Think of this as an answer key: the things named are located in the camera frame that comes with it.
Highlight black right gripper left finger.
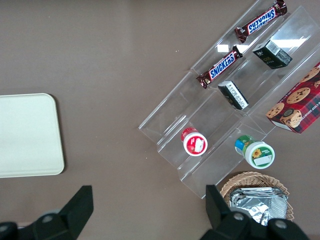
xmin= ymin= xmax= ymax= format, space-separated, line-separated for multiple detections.
xmin=0 ymin=184 xmax=95 ymax=240

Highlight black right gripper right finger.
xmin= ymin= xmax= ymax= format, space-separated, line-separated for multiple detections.
xmin=201 ymin=184 xmax=313 ymax=240

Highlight light wicker basket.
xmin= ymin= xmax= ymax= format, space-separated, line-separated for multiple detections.
xmin=219 ymin=171 xmax=296 ymax=226

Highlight cream plastic tray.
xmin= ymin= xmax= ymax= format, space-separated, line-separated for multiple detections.
xmin=0 ymin=93 xmax=65 ymax=179

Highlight silver foil packets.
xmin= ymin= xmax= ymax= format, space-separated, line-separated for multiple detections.
xmin=228 ymin=186 xmax=288 ymax=227

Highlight green sunflower lid jar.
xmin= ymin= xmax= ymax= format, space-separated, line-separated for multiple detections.
xmin=234 ymin=134 xmax=275 ymax=170

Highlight red lid jar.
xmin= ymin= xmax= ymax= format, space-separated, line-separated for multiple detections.
xmin=180 ymin=126 xmax=209 ymax=157

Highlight clear acrylic stepped stand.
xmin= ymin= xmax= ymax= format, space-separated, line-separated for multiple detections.
xmin=138 ymin=0 xmax=320 ymax=200

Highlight small dark green box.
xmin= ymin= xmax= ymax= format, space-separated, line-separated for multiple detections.
xmin=217 ymin=80 xmax=250 ymax=111
xmin=251 ymin=38 xmax=293 ymax=70

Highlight red chocolate chip cookie box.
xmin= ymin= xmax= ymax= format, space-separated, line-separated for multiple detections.
xmin=265 ymin=61 xmax=320 ymax=135

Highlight Snickers chocolate bar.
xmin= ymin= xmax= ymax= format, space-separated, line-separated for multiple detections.
xmin=234 ymin=0 xmax=288 ymax=45
xmin=196 ymin=45 xmax=244 ymax=90

